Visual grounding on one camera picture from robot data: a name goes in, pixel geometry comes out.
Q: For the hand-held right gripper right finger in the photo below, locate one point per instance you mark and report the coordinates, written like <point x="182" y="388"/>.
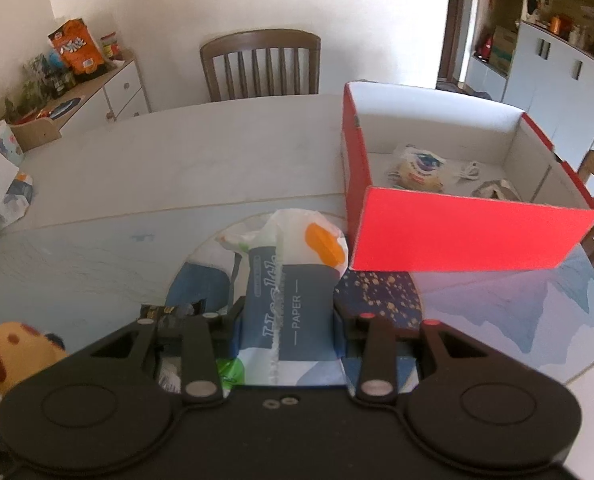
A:
<point x="339" y="335"/>

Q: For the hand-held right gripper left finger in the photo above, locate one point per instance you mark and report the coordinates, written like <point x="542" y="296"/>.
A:
<point x="236" y="332"/>

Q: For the white tissue paper packet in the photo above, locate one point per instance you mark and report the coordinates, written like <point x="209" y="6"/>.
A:
<point x="297" y="280"/>

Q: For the red cardboard box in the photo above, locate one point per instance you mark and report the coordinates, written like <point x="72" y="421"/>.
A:
<point x="452" y="235"/>

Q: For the round snack packet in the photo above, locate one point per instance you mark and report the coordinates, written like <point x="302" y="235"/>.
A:
<point x="419" y="170"/>

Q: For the white marble desktop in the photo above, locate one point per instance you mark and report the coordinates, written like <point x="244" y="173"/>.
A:
<point x="202" y="160"/>

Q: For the dark blue round placemat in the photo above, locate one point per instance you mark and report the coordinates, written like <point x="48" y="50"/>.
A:
<point x="377" y="292"/>

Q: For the black snack packet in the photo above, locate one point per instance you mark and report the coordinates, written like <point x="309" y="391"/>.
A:
<point x="169" y="311"/>

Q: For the yellow plush toy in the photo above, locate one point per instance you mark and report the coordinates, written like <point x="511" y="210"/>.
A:
<point x="12" y="355"/>

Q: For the white sideboard cabinet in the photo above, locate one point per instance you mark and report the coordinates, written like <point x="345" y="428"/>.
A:
<point x="124" y="90"/>

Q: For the white plastic bag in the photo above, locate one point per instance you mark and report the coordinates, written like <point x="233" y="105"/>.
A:
<point x="2" y="185"/>

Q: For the wooden tray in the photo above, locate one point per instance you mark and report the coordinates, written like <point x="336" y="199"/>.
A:
<point x="37" y="130"/>

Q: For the orange snack bag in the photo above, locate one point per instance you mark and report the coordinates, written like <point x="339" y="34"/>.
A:
<point x="77" y="50"/>

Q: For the brown wooden door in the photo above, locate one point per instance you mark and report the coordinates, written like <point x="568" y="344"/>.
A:
<point x="457" y="20"/>

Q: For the white wall cabinet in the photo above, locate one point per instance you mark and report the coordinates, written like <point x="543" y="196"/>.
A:
<point x="552" y="70"/>

